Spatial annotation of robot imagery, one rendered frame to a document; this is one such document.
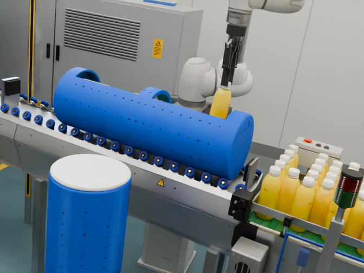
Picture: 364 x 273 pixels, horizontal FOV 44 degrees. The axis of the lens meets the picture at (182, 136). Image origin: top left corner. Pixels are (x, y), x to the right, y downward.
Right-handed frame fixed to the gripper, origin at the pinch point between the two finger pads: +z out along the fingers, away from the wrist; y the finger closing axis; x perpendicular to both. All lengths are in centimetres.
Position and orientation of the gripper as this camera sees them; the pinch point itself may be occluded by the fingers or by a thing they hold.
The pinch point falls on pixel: (227, 76)
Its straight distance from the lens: 178.9
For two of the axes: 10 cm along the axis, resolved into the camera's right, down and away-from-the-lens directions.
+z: -1.4, 9.3, 3.4
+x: 8.8, 2.8, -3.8
